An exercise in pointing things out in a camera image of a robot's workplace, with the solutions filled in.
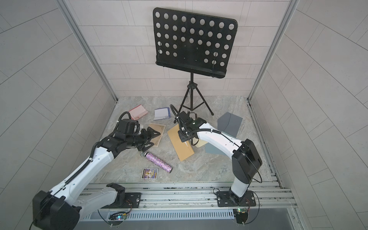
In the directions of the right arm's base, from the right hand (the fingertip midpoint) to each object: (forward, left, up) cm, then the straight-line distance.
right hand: (184, 135), depth 84 cm
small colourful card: (-18, +20, -8) cm, 28 cm away
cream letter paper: (+12, +18, -9) cm, 24 cm away
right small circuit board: (-39, -26, -12) cm, 48 cm away
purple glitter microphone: (-12, +17, -8) cm, 22 cm away
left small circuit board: (-36, +32, -8) cm, 49 cm away
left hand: (-5, +12, +8) cm, 15 cm away
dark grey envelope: (+14, -33, -10) cm, 37 cm away
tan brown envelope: (-6, 0, -6) cm, 8 cm away
